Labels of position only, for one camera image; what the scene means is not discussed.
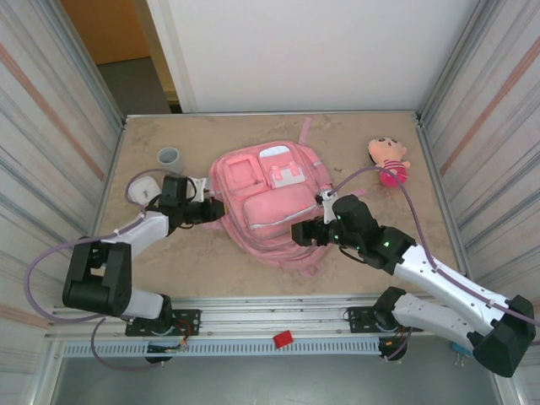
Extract pink school backpack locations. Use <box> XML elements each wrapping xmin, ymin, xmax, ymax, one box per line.
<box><xmin>201</xmin><ymin>117</ymin><xmax>334</xmax><ymax>278</ymax></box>

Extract pink plush doll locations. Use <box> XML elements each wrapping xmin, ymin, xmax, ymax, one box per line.
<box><xmin>366</xmin><ymin>137</ymin><xmax>411</xmax><ymax>189</ymax></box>

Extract white square box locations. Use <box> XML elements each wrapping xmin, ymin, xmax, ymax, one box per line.
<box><xmin>128</xmin><ymin>175</ymin><xmax>164</xmax><ymax>208</ymax></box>

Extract grey cup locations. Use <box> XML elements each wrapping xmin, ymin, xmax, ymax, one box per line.
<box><xmin>157</xmin><ymin>146</ymin><xmax>186</xmax><ymax>175</ymax></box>

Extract blue binder clip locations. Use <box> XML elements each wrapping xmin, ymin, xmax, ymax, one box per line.
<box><xmin>453</xmin><ymin>342</ymin><xmax>473</xmax><ymax>368</ymax></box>

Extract brown wooden door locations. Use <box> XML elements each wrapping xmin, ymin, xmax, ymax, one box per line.
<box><xmin>61</xmin><ymin>0</ymin><xmax>179</xmax><ymax>103</ymax></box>

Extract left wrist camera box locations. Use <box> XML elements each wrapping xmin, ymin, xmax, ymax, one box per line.
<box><xmin>185</xmin><ymin>176</ymin><xmax>212</xmax><ymax>202</ymax></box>

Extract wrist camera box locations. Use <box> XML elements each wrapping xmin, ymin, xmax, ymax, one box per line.
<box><xmin>185</xmin><ymin>176</ymin><xmax>212</xmax><ymax>202</ymax></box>
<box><xmin>316</xmin><ymin>189</ymin><xmax>338</xmax><ymax>224</ymax></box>

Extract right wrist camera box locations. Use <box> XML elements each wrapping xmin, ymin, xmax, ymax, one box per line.
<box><xmin>316</xmin><ymin>189</ymin><xmax>338</xmax><ymax>224</ymax></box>

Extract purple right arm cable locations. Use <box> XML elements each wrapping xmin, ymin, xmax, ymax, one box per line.
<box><xmin>328</xmin><ymin>165</ymin><xmax>540</xmax><ymax>363</ymax></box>

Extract aluminium mounting rail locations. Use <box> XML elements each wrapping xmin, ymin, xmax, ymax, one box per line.
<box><xmin>44</xmin><ymin>294</ymin><xmax>505</xmax><ymax>343</ymax></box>

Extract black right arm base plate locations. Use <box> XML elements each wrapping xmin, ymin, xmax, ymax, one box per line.
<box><xmin>348</xmin><ymin>305</ymin><xmax>424</xmax><ymax>334</ymax></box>

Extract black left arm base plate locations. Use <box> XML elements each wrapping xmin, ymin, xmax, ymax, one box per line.
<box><xmin>125</xmin><ymin>309</ymin><xmax>202</xmax><ymax>338</ymax></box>

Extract grey slotted cable tray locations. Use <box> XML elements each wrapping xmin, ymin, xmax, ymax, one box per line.
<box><xmin>61</xmin><ymin>339</ymin><xmax>383</xmax><ymax>358</ymax></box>

